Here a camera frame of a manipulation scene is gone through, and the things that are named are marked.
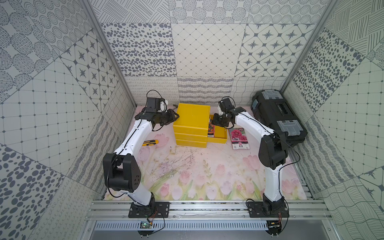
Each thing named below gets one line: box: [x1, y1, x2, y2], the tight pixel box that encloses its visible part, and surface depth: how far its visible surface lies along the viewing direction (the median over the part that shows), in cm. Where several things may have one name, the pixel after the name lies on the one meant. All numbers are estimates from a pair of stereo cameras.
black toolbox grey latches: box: [250, 89, 308, 147], surface depth 96 cm
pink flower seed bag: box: [228, 127, 250, 150], surface depth 100 cm
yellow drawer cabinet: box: [173, 103, 211, 148], surface depth 88 cm
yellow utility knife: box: [142, 139, 159, 147], surface depth 100 cm
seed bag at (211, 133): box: [207, 119, 215, 138], surface depth 97 cm
